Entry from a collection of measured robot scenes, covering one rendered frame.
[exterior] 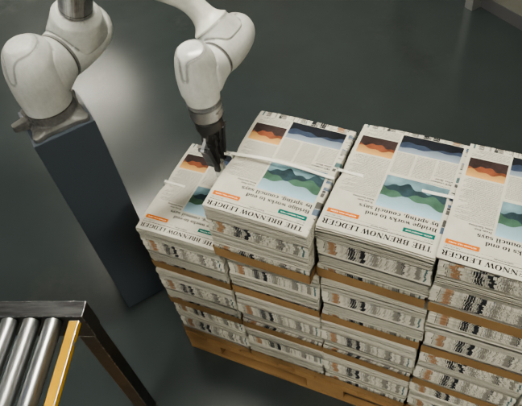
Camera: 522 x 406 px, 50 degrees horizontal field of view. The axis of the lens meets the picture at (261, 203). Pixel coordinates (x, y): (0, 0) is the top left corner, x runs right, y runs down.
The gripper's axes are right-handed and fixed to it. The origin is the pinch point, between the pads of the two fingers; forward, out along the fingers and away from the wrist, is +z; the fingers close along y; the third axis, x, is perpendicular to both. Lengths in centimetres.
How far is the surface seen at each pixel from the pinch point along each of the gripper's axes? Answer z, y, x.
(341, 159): -9.9, 4.2, -35.0
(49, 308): 16, -50, 32
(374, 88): 96, 159, -6
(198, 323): 71, -18, 14
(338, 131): -9.9, 14.0, -31.2
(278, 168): -9.8, -3.4, -20.4
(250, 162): -9.7, -3.3, -12.6
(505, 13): 91, 242, -64
